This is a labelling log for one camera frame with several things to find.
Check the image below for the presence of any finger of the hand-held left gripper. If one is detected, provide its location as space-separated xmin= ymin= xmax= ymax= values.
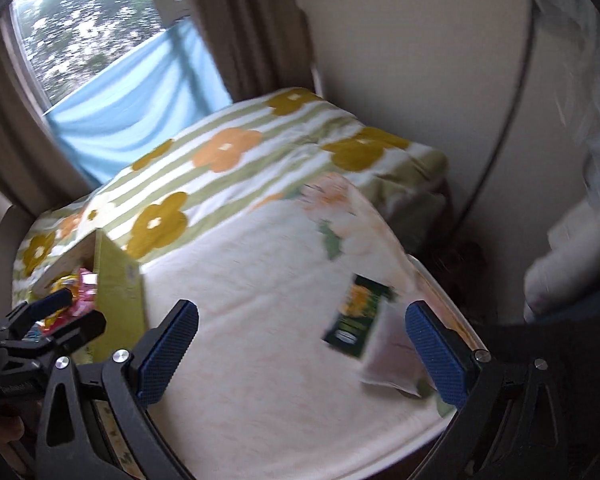
xmin=0 ymin=310 xmax=106 ymax=357
xmin=2 ymin=289 xmax=76 ymax=333

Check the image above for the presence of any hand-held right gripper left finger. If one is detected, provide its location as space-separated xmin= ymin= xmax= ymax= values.
xmin=35 ymin=300 xmax=201 ymax=480

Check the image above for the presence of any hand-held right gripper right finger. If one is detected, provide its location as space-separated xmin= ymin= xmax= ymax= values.
xmin=405 ymin=300 xmax=586 ymax=480

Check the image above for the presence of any pale snack packet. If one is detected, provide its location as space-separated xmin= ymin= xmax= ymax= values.
xmin=359 ymin=305 xmax=433 ymax=398

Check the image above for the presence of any green cardboard box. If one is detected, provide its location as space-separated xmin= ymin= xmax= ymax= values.
xmin=30 ymin=229 xmax=148 ymax=367

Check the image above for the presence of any dark green snack packet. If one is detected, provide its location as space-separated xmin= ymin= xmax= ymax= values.
xmin=322 ymin=275 xmax=399 ymax=361

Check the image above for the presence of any person's left hand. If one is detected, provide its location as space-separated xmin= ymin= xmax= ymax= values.
xmin=0 ymin=406 xmax=25 ymax=445

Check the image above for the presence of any shiny yellow snack packet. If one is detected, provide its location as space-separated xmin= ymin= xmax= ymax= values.
xmin=42 ymin=272 xmax=79 ymax=333

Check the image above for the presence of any pink snack packet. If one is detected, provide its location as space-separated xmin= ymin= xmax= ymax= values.
xmin=72 ymin=267 xmax=100 ymax=317

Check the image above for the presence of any beige headboard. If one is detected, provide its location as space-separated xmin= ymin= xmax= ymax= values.
xmin=0 ymin=205 xmax=37 ymax=311

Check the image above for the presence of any cream floral cloth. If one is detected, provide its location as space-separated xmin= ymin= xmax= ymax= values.
xmin=142 ymin=172 xmax=487 ymax=480

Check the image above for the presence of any brown curtain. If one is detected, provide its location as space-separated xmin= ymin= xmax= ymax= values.
xmin=0 ymin=25 xmax=97 ymax=217
xmin=172 ymin=0 xmax=322 ymax=107

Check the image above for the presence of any white pillow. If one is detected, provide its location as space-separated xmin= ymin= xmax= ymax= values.
xmin=524 ymin=204 xmax=600 ymax=322

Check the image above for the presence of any light blue cloth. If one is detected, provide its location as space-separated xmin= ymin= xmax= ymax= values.
xmin=42 ymin=20 xmax=233 ymax=188

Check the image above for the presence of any green striped floral blanket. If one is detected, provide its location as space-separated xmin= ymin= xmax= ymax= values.
xmin=12 ymin=87 xmax=448 ymax=292

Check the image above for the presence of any window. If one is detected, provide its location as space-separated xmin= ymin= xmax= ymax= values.
xmin=10 ymin=0 xmax=192 ymax=112

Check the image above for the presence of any black cable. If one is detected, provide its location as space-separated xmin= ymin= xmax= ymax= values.
xmin=449 ymin=10 xmax=541 ymax=233

